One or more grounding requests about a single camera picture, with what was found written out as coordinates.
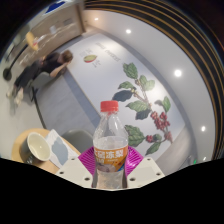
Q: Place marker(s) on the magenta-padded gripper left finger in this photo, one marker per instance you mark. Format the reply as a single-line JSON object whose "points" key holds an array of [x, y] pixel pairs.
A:
{"points": [[75, 172]]}

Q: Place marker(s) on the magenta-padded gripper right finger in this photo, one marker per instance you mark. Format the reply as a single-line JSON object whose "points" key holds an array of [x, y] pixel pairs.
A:
{"points": [[145, 170]]}

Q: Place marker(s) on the clear red-capped drink bottle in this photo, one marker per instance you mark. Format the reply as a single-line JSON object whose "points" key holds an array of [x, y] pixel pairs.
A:
{"points": [[110, 133]]}

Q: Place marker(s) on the white and grey paper leaflet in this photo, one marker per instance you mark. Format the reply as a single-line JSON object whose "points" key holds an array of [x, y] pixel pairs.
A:
{"points": [[60, 150]]}

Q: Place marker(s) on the dark cup with white inside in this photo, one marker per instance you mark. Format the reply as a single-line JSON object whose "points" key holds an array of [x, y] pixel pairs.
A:
{"points": [[38, 146]]}

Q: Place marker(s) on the green exit sign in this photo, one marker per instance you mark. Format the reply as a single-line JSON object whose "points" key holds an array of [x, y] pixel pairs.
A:
{"points": [[194, 161]]}

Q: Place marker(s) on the group of recessed ceiling lights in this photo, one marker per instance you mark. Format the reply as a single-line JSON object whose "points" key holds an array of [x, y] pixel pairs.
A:
{"points": [[178, 73]]}

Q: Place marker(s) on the person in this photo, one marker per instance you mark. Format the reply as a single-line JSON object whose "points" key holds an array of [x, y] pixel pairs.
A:
{"points": [[50, 65]]}

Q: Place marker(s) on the small round wooden side table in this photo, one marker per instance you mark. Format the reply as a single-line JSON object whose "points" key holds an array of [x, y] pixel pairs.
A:
{"points": [[31, 40]]}

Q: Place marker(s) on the large coffee plant wall mural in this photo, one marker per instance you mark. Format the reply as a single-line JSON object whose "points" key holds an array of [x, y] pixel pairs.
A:
{"points": [[106, 80]]}

